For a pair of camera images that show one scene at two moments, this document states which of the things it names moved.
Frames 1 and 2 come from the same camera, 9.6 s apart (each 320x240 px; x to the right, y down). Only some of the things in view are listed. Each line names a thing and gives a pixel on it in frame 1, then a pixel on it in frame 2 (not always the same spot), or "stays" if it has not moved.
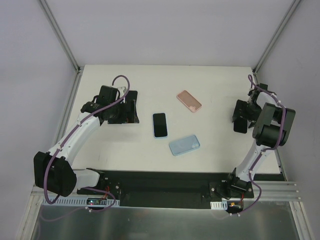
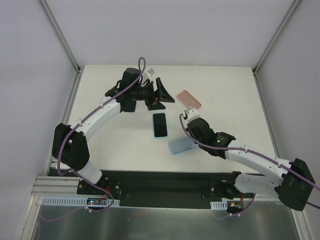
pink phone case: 189,101 stays
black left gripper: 128,107 → 154,92
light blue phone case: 184,145 stays
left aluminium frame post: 44,6 stays
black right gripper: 241,115 → 194,124
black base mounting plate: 171,189 stays
